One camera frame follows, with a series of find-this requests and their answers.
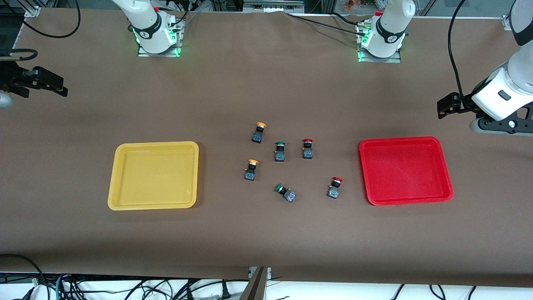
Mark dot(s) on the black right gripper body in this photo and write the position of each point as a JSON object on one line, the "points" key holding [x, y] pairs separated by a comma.
{"points": [[12, 80]]}

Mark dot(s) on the red push button switch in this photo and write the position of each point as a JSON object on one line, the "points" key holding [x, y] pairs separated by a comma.
{"points": [[333, 191], [307, 152]]}

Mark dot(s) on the yellow push button switch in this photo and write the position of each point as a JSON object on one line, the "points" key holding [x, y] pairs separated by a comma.
{"points": [[258, 135], [250, 173]]}

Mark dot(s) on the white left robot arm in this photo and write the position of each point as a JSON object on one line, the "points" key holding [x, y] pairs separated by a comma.
{"points": [[391, 25]]}

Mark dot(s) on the red plastic tray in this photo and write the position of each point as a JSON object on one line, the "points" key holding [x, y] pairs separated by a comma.
{"points": [[406, 173]]}

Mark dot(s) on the colourful background decoration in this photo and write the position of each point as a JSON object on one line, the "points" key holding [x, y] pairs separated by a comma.
{"points": [[358, 4]]}

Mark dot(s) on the yellow plastic tray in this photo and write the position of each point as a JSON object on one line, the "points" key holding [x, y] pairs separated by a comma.
{"points": [[154, 177]]}

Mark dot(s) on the brown table cover sheet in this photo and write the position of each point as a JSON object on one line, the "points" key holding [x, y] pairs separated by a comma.
{"points": [[266, 83]]}

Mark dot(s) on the grey power strip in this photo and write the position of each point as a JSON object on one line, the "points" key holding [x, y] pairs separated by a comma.
{"points": [[272, 6]]}

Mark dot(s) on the aluminium corner bracket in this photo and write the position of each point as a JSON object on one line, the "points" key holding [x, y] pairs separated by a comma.
{"points": [[32, 11], [507, 23]]}

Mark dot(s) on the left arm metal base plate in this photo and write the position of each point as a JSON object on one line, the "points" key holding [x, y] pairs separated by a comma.
{"points": [[397, 60]]}

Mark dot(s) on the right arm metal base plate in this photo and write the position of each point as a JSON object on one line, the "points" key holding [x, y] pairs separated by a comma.
{"points": [[177, 41]]}

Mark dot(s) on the green push button switch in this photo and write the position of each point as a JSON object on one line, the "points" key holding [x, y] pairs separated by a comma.
{"points": [[288, 195], [280, 154]]}

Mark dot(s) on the aluminium frame post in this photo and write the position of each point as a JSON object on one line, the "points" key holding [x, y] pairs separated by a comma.
{"points": [[255, 285]]}

